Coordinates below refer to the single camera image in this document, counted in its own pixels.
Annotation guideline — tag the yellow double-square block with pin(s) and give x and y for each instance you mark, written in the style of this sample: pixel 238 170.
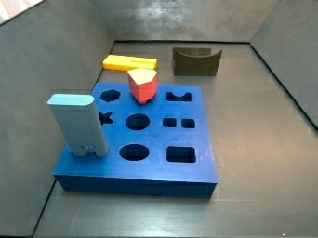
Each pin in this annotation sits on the yellow double-square block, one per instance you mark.
pixel 125 63

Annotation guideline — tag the light blue tall peg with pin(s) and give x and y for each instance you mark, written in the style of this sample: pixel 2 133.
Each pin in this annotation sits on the light blue tall peg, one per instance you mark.
pixel 75 112

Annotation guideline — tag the blue shape-sorting board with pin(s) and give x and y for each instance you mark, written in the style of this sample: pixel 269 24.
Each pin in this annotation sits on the blue shape-sorting board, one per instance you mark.
pixel 160 146

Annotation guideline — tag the black curved holder stand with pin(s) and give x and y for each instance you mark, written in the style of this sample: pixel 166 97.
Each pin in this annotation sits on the black curved holder stand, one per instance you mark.
pixel 193 61

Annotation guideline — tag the red pentagon peg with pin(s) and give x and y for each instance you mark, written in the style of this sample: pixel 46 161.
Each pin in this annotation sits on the red pentagon peg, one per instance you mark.
pixel 142 81

